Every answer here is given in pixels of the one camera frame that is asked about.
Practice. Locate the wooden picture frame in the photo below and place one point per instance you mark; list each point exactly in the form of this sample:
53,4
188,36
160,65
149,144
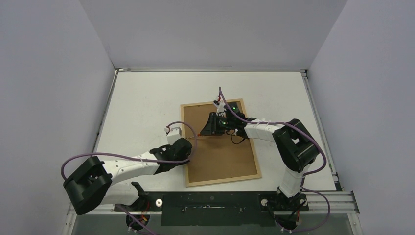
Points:
217,159

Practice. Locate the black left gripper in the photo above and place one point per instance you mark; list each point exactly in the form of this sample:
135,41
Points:
185,158

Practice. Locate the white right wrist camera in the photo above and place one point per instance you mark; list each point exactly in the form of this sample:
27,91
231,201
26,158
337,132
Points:
220,105

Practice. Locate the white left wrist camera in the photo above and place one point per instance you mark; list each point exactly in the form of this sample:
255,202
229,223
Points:
173,134

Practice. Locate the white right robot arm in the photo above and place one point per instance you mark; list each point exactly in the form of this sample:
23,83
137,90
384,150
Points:
295,145

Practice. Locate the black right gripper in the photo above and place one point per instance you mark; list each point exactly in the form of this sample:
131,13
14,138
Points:
213,124

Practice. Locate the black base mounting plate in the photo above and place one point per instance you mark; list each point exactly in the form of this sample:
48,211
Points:
201,217

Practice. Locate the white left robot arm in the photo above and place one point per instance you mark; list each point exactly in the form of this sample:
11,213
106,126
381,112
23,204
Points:
96,182

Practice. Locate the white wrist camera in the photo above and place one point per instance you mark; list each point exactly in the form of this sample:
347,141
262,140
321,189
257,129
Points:
220,105
173,134

